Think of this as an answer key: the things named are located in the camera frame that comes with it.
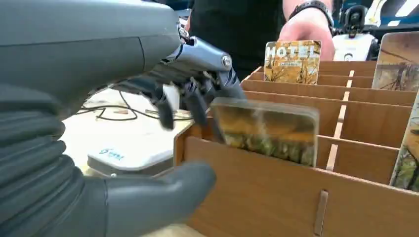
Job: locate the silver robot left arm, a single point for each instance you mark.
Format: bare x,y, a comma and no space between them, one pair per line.
32,163

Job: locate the black wristwatch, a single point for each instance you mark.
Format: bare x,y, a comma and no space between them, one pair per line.
314,6

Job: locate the person's left hand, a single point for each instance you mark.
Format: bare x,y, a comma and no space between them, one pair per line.
307,29

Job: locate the yellow printed card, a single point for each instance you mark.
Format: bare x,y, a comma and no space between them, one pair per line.
266,130
397,62
292,62
407,157

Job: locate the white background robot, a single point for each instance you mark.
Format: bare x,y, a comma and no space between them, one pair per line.
355,39

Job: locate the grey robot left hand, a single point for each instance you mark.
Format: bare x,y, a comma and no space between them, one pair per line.
82,45

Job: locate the wooden card box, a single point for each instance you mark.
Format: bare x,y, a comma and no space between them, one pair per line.
278,202

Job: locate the standing person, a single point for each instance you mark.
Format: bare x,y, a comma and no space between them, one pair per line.
235,29

